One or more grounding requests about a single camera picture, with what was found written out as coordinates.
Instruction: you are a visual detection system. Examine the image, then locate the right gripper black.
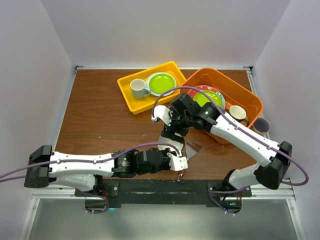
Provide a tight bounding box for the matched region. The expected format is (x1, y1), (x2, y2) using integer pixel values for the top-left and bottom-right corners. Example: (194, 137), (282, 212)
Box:
(161, 106), (193, 144)

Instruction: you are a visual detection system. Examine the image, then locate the small white dish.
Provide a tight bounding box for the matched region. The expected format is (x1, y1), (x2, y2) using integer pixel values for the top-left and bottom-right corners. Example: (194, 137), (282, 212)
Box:
(157, 133), (185, 152)

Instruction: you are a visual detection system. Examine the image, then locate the lime green plate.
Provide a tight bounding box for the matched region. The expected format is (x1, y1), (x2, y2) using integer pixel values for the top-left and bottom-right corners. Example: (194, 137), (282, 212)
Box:
(148, 73), (175, 95)
(193, 90), (223, 107)

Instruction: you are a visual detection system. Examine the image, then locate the red and teal plate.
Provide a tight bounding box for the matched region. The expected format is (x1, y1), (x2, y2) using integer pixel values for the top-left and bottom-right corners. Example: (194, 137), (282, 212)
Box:
(188, 85), (226, 110)

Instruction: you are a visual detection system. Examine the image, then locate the white cup green handle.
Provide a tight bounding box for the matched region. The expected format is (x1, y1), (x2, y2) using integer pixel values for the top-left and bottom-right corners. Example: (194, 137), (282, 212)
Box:
(227, 105), (250, 127)

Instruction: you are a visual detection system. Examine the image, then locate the beige purple cup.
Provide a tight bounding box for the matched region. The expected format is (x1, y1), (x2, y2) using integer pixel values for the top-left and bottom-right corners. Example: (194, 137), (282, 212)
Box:
(251, 117), (271, 136)

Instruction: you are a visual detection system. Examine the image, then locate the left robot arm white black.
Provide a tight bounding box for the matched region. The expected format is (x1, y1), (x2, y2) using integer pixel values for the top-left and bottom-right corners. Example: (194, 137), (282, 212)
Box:
(23, 143), (182, 196)

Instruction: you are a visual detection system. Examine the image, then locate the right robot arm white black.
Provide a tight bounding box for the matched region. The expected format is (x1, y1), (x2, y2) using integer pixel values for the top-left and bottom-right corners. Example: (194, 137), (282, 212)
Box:
(151, 93), (293, 197)

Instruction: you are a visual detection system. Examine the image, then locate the orange plastic dish bin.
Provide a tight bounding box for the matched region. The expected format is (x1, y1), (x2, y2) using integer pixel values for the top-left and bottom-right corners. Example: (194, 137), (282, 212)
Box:
(182, 67), (264, 128)

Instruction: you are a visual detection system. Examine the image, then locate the white scalloped plate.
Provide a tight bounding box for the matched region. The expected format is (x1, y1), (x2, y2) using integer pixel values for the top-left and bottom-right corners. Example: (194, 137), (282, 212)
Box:
(145, 72), (178, 98)

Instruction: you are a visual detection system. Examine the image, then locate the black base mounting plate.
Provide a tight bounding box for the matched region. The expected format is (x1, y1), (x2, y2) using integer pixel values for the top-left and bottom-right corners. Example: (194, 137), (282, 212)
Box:
(74, 179), (252, 212)

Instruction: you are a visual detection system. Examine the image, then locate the yellow plastic tray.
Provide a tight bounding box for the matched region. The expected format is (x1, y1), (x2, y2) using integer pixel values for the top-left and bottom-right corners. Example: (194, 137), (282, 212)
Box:
(117, 61), (186, 115)

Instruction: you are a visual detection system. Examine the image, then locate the light blue mug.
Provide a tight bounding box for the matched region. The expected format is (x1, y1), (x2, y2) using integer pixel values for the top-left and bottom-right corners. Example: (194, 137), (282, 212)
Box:
(130, 78), (151, 100)

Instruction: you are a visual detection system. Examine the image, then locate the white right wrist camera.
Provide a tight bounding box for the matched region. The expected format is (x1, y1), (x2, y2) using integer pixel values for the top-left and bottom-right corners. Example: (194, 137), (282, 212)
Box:
(151, 105), (172, 126)

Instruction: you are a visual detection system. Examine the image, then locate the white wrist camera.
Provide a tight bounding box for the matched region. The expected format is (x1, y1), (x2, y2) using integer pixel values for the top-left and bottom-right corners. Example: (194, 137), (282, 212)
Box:
(167, 153), (188, 172)
(151, 105), (172, 126)

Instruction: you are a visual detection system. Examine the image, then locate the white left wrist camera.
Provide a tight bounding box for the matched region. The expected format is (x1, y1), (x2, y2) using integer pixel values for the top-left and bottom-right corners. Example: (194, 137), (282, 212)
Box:
(167, 153), (188, 172)

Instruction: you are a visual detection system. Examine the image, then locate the solid spatula wooden handle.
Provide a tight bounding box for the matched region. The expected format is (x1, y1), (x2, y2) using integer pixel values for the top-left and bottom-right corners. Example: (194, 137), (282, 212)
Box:
(177, 142), (203, 182)

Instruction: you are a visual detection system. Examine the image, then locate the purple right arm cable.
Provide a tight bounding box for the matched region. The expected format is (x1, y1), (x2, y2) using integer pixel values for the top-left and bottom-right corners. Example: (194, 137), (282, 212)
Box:
(151, 86), (310, 216)

